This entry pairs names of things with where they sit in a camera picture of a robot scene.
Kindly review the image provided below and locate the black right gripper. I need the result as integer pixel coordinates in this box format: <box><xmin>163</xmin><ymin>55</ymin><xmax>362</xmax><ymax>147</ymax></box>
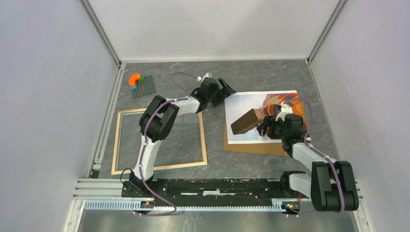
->
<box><xmin>256</xmin><ymin>115</ymin><xmax>287</xmax><ymax>140</ymax></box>

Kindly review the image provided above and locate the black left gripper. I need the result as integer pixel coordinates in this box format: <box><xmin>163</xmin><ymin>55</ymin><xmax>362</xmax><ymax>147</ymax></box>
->
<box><xmin>206</xmin><ymin>77</ymin><xmax>235</xmax><ymax>108</ymax></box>

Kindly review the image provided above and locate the hot air balloon photo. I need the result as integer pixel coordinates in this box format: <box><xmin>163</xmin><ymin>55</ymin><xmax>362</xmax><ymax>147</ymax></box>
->
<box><xmin>225</xmin><ymin>90</ymin><xmax>307</xmax><ymax>145</ymax></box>

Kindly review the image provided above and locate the brown cardboard backing board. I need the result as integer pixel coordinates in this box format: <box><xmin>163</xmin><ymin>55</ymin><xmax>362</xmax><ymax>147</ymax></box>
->
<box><xmin>223</xmin><ymin>104</ymin><xmax>308</xmax><ymax>156</ymax></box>

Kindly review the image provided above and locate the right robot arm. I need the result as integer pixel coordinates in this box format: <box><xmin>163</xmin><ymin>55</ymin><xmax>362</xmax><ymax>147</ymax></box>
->
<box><xmin>257</xmin><ymin>113</ymin><xmax>360</xmax><ymax>213</ymax></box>

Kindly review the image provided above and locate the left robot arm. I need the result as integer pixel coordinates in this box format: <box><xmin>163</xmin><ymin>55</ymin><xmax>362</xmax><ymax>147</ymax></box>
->
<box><xmin>129</xmin><ymin>77</ymin><xmax>236</xmax><ymax>197</ymax></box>

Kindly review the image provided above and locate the grey building block baseplate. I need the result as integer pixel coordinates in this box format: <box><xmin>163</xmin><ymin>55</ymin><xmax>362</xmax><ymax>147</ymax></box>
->
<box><xmin>132</xmin><ymin>75</ymin><xmax>157</xmax><ymax>98</ymax></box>

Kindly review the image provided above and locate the green toy block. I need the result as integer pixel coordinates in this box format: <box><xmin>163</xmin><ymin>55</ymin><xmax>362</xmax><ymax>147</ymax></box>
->
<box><xmin>138</xmin><ymin>75</ymin><xmax>145</xmax><ymax>82</ymax></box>

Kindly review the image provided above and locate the orange curved toy block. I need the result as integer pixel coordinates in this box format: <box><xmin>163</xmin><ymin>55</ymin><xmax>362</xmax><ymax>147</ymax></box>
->
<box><xmin>129</xmin><ymin>73</ymin><xmax>141</xmax><ymax>86</ymax></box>

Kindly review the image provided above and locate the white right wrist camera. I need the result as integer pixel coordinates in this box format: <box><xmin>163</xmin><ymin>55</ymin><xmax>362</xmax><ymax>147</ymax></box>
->
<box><xmin>275</xmin><ymin>102</ymin><xmax>293</xmax><ymax>121</ymax></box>

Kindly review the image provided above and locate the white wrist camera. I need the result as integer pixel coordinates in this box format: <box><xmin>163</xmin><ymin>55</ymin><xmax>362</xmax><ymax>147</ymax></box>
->
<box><xmin>197</xmin><ymin>72</ymin><xmax>212</xmax><ymax>82</ymax></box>
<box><xmin>275</xmin><ymin>102</ymin><xmax>293</xmax><ymax>121</ymax></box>

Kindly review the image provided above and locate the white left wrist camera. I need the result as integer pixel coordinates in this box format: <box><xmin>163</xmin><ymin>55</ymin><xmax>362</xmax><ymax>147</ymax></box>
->
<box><xmin>197</xmin><ymin>72</ymin><xmax>212</xmax><ymax>82</ymax></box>

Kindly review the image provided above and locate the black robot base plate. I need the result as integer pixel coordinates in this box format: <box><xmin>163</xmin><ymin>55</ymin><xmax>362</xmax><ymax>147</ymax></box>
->
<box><xmin>121</xmin><ymin>177</ymin><xmax>312</xmax><ymax>207</ymax></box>

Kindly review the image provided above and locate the light wooden picture frame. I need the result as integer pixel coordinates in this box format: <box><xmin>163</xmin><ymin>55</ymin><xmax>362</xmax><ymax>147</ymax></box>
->
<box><xmin>111</xmin><ymin>108</ymin><xmax>207</xmax><ymax>175</ymax></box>

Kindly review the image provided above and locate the aluminium rail with cable comb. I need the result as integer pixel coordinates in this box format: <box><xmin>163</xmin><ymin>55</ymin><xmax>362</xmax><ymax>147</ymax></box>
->
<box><xmin>72</xmin><ymin>179</ymin><xmax>364</xmax><ymax>212</ymax></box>

